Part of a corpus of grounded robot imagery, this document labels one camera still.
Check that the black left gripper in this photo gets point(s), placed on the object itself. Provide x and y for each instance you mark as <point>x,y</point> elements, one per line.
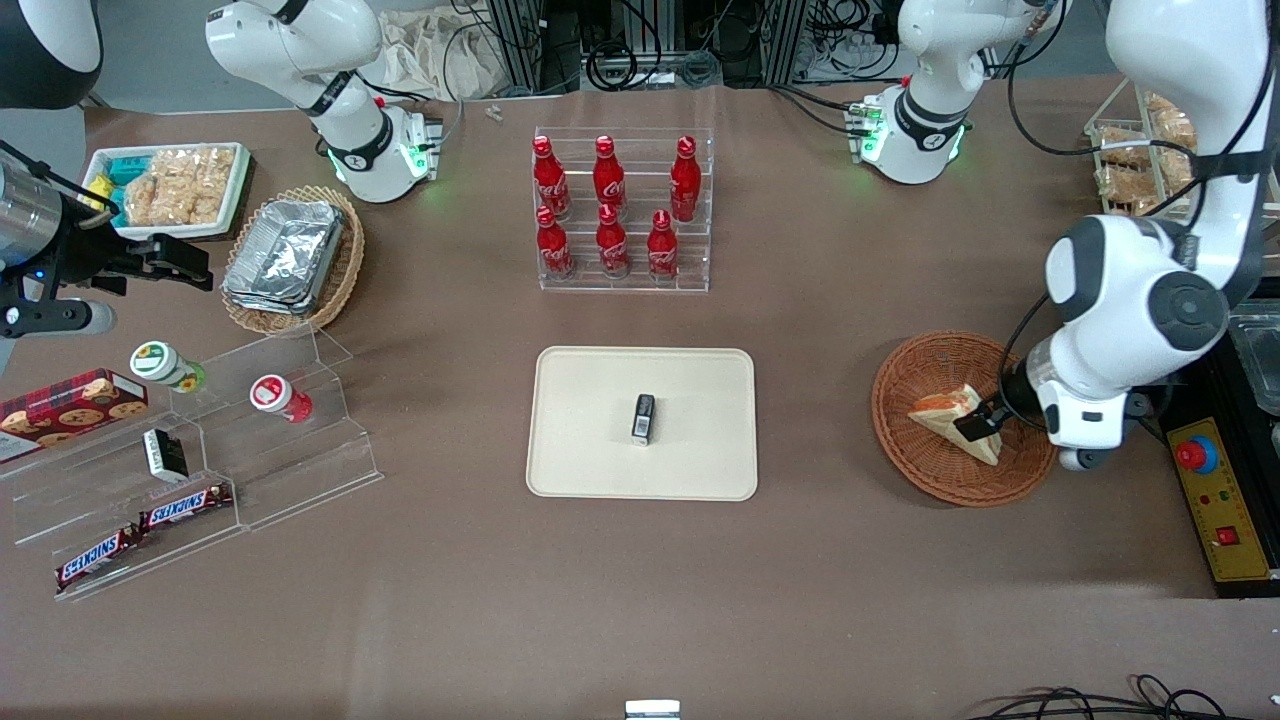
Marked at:
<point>1010,396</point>

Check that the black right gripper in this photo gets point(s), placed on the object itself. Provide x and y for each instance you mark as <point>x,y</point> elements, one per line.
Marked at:
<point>82,256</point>

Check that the triangular sandwich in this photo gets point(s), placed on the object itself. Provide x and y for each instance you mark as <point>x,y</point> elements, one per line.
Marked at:
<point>940,410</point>

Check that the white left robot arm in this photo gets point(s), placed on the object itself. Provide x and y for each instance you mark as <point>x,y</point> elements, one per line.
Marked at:
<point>1120,290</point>

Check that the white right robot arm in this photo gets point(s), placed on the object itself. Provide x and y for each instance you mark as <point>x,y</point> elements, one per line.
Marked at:
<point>300,40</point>

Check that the brown round wicker basket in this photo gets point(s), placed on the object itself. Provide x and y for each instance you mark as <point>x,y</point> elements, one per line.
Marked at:
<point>930,360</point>

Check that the white rectangular plastic tray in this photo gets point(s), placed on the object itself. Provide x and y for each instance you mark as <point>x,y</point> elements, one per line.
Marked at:
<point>240,190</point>

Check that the aluminium foil tray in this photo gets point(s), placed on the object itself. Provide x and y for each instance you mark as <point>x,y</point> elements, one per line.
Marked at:
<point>285,255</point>

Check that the light oval wicker basket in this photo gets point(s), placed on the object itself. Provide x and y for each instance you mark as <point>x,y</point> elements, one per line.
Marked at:
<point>345,270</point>

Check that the beige plastic tray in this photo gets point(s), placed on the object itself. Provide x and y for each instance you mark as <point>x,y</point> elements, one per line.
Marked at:
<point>600,400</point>

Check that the rice cracker pack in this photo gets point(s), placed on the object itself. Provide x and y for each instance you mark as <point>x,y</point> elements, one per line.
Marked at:
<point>210,180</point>
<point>155,195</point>

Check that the green lid yogurt cup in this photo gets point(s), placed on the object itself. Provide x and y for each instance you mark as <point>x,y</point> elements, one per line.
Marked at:
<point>162,365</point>

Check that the yellow snack packet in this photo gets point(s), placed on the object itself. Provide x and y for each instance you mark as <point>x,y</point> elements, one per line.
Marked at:
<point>97,198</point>

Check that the teal snack packet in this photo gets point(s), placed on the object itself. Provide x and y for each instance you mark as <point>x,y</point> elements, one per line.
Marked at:
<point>127,168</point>

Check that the red lid yogurt cup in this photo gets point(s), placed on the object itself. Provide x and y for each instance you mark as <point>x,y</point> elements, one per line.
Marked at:
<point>275,395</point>

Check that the red cookie box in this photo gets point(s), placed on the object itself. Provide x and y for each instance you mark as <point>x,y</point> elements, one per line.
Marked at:
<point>70,410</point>

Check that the small black box white side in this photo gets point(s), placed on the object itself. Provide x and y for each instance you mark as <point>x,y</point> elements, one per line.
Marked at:
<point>165,455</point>

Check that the red emergency stop button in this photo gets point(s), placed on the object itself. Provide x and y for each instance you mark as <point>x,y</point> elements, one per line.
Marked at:
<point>1197,456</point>

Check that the clear acrylic stepped shelf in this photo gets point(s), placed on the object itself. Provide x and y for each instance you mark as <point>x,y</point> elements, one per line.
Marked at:
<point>300,470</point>

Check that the snickers chocolate bar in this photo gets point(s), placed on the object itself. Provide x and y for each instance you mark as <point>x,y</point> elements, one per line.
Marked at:
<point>98,558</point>
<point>185,507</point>

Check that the yellow control box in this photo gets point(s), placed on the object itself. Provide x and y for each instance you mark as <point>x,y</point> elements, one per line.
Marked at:
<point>1225,520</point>

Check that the bagged fried snack pack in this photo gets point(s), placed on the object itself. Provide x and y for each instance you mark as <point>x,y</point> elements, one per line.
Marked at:
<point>1122,147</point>
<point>1125,185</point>
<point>1180,168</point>
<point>1140,207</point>
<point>1175,130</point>
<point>1168,103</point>

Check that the clear plastic container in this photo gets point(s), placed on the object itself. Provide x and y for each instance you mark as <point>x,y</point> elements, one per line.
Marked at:
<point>1258,360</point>

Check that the black appliance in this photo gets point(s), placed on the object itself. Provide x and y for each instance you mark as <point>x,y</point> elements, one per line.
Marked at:
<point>1262,470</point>

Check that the beige cloth bag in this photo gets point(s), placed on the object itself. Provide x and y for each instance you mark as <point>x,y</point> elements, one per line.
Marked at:
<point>430,50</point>

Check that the clear acrylic bottle rack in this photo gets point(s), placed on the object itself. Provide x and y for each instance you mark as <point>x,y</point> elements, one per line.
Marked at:
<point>690,260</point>

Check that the small black box white label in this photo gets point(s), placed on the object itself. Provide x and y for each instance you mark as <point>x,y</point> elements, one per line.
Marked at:
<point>643,420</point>

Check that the red cola bottle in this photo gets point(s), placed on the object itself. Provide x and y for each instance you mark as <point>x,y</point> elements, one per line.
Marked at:
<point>608,180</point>
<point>553,250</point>
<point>685,185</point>
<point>549,180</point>
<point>612,248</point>
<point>662,252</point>

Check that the white device at edge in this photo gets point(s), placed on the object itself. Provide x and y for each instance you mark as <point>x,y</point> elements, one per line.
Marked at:
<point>652,710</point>

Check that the aluminium frame post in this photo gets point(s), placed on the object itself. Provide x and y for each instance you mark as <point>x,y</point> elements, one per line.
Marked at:
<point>790,35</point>
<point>515,40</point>

